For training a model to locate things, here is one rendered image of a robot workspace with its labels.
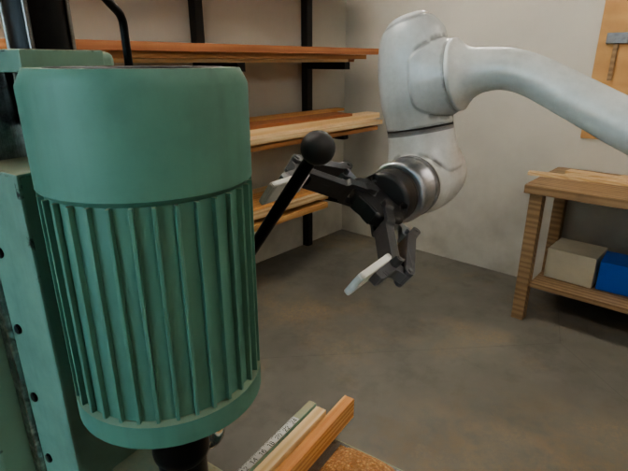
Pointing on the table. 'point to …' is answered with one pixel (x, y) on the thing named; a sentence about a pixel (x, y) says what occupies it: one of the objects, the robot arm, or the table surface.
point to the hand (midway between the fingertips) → (314, 235)
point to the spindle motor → (149, 242)
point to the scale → (268, 445)
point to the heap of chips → (353, 462)
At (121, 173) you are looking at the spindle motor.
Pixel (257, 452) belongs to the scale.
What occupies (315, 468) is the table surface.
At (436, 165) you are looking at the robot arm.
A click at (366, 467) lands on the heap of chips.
